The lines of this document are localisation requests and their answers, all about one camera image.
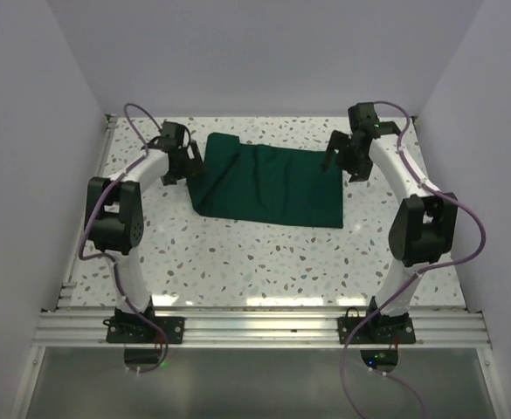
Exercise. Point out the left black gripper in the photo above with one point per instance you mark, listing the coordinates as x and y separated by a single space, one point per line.
193 166

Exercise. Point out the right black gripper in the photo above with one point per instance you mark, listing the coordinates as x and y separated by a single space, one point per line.
361 172

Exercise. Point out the green surgical cloth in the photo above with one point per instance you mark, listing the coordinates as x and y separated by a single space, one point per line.
265 184

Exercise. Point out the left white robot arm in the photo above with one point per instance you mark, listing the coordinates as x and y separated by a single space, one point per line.
114 222

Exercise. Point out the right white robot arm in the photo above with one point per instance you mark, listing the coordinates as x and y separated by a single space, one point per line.
422 230

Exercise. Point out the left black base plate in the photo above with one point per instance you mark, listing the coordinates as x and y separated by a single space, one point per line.
127 328

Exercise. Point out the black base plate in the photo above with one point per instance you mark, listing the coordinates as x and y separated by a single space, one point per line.
381 329
127 328

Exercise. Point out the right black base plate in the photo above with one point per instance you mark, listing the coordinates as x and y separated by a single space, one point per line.
381 329

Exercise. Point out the aluminium mounting rail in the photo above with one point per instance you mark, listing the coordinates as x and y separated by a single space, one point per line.
266 327

